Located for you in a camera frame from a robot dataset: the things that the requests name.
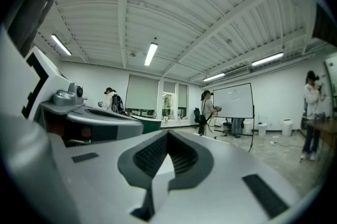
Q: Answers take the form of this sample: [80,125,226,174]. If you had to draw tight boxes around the person's left forearm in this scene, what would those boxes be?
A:
[7,0,71,58]

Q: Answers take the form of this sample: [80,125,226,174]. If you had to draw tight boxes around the short grey roller blind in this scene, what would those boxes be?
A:
[163,80,176,94]

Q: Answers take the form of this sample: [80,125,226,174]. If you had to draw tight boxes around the window with greenery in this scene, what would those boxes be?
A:
[162,93,176,120]

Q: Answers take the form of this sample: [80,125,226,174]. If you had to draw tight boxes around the ceiling air conditioner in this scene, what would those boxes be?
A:
[223,66,251,79]

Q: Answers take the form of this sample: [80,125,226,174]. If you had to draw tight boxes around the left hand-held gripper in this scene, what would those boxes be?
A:
[0,28,92,148]

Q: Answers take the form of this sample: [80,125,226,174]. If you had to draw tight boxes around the wooden table with black legs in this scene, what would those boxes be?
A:
[305,119,337,158]

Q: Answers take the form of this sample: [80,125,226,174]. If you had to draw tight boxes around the narrow grey roller blind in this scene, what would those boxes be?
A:
[178,83,188,109]

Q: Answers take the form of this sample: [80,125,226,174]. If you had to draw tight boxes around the dark brown panel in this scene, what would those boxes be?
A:
[312,3,337,48]

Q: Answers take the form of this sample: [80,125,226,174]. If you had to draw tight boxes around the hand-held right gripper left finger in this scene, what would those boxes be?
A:
[50,130,169,224]

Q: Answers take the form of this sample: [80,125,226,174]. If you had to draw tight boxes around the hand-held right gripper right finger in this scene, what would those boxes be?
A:
[157,130,301,224]

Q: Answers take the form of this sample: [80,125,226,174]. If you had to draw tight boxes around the dark green bathtub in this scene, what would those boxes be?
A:
[131,115,162,135]

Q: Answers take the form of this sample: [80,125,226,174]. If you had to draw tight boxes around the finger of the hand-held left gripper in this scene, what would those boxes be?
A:
[84,106,132,119]
[67,111,144,144]

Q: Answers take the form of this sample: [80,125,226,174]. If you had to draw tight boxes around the white door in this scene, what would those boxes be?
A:
[323,53,337,114]

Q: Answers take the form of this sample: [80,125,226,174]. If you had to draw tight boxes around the white bins on floor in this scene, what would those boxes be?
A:
[282,119,294,137]

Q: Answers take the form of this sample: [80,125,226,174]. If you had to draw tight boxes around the ceiling tube light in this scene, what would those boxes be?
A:
[251,52,284,67]
[51,33,72,56]
[202,73,226,82]
[144,43,158,67]

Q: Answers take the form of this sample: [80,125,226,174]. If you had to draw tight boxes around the rolling whiteboard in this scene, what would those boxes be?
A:
[212,83,256,152]

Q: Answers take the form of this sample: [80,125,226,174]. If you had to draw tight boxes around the large grey roller blind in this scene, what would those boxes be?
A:
[125,74,161,110]

